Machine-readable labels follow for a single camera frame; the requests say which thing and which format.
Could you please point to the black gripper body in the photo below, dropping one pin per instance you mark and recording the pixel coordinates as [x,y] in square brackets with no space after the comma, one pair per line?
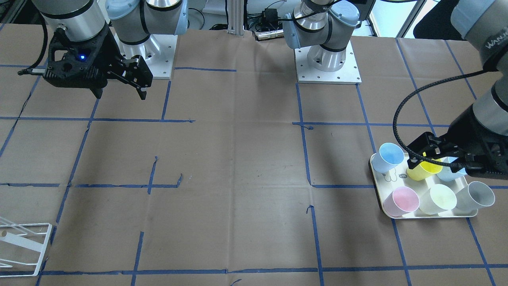
[108,53]
[472,133]

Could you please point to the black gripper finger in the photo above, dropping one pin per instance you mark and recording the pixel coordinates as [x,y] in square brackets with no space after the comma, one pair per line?
[430,146]
[134,72]
[453,161]
[98,92]

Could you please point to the pink plastic cup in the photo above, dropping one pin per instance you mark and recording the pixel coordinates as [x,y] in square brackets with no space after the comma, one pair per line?
[401,201]

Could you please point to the blue cup near arm base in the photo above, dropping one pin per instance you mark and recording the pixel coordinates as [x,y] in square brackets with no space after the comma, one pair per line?
[388,157]

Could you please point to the yellow plastic cup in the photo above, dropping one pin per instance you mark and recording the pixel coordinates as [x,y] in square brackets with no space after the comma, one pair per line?
[423,170]

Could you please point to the light blue cup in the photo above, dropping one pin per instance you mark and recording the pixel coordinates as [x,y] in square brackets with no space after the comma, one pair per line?
[447,175]

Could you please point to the grey plastic cup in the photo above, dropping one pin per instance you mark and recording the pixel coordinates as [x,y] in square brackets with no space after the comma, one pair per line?
[475,195]

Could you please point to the cream white cup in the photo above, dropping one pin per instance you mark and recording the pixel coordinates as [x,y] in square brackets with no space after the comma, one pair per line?
[437,199]

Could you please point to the cream plastic tray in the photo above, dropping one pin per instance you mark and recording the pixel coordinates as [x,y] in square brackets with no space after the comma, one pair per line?
[385,183]

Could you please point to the silver metal cylinder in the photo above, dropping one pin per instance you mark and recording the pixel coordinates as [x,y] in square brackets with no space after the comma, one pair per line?
[268,35]

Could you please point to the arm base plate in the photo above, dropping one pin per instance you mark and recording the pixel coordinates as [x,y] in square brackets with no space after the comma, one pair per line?
[318,66]
[158,52]

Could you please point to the white wire cup rack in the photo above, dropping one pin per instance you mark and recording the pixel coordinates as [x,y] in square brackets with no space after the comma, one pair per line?
[23,248]

